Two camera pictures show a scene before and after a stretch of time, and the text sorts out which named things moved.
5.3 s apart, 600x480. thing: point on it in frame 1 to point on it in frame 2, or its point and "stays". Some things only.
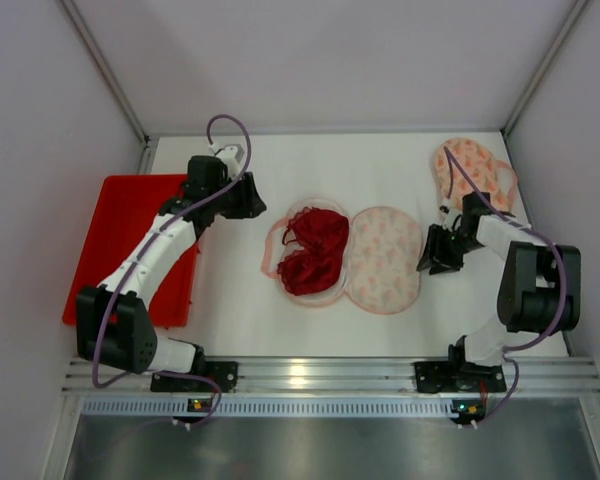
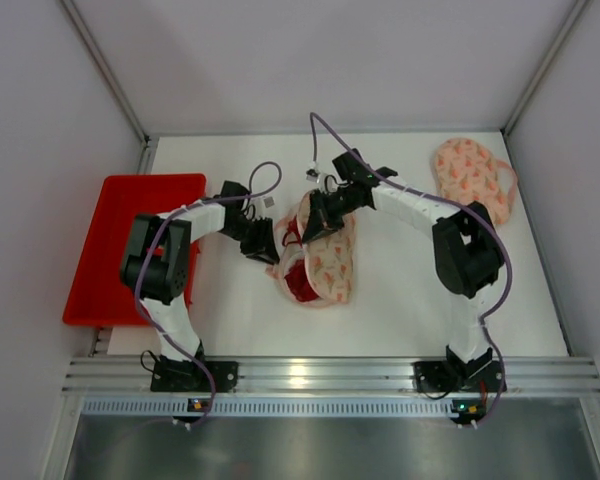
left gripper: (241, 195) to (256, 236)
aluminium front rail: (349, 377) stays
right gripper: (443, 248) to (327, 208)
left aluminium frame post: (89, 40) stays
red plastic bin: (122, 206) stays
